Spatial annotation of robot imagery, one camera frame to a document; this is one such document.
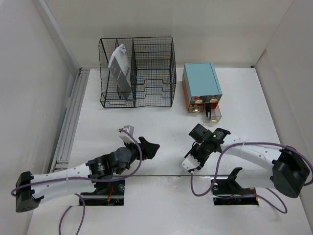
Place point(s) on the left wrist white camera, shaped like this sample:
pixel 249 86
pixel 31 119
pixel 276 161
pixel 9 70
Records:
pixel 126 134

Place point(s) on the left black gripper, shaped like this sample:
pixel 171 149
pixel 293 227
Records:
pixel 147 149

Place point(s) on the teal drawer box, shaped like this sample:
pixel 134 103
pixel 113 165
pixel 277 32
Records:
pixel 201 86

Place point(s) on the grey setup guide booklet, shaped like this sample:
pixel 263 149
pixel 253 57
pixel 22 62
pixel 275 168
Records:
pixel 120 67

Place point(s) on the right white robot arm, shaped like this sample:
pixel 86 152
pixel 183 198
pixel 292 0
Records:
pixel 280 167

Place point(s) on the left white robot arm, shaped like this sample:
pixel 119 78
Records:
pixel 96 174

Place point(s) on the aluminium rail frame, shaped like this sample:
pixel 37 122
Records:
pixel 61 155

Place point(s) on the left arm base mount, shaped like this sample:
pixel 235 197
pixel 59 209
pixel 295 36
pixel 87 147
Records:
pixel 110 194

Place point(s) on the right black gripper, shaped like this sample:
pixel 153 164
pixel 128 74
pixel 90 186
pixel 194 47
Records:
pixel 191 152

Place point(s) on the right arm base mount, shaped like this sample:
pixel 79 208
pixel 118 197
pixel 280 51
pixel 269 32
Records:
pixel 227 192

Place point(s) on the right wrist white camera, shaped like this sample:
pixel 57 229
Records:
pixel 191 164

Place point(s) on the purple cap highlighter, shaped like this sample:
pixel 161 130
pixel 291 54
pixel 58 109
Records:
pixel 208 111

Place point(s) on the black wire mesh desk organizer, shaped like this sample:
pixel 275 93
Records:
pixel 153 72

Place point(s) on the wrist white camera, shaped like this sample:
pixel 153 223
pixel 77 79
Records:
pixel 126 134
pixel 191 164

